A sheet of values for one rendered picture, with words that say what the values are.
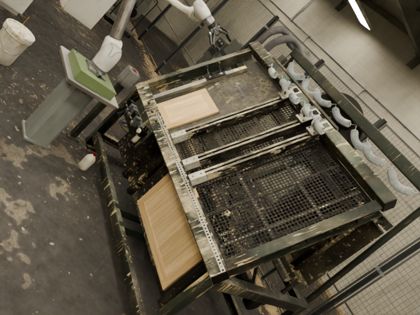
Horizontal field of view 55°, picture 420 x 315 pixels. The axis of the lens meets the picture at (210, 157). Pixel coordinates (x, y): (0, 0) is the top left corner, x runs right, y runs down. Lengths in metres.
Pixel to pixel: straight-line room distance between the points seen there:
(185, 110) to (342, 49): 6.46
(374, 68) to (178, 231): 6.71
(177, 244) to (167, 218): 0.27
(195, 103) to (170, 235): 1.24
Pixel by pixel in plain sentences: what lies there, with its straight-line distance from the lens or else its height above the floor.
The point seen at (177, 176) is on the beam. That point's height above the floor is 0.84.
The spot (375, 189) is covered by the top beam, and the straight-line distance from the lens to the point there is 2.92.
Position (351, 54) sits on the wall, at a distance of 9.49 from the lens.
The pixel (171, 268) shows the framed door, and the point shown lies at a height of 0.38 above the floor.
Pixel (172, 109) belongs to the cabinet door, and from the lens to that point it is 3.71.
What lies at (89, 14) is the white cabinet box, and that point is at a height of 0.20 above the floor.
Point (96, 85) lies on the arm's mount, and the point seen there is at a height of 0.80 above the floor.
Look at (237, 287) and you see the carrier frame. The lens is 2.86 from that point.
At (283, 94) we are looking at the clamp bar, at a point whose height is 1.81.
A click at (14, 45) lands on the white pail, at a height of 0.25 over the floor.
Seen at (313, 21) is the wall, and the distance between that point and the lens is 10.55.
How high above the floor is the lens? 1.95
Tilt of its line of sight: 16 degrees down
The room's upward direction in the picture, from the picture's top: 49 degrees clockwise
